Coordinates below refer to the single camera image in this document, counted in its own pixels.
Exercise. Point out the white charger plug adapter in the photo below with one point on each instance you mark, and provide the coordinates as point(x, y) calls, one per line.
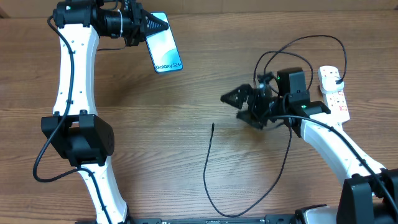
point(329, 85)

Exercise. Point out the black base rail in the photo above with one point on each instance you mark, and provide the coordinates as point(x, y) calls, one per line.
point(268, 219)

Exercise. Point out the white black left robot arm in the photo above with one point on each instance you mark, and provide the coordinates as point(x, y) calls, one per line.
point(74, 128)

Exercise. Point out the white power strip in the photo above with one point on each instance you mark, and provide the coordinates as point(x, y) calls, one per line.
point(336, 101)

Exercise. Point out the Samsung Galaxy smartphone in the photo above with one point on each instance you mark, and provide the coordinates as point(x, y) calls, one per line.
point(164, 52)

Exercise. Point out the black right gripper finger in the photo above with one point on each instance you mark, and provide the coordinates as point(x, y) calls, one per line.
point(250, 119)
point(237, 97)

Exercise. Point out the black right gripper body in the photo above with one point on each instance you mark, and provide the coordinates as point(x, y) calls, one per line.
point(265, 106)

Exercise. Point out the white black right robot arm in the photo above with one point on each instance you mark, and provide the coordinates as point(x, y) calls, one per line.
point(369, 190)

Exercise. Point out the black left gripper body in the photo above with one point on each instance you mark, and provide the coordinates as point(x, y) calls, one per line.
point(132, 29)

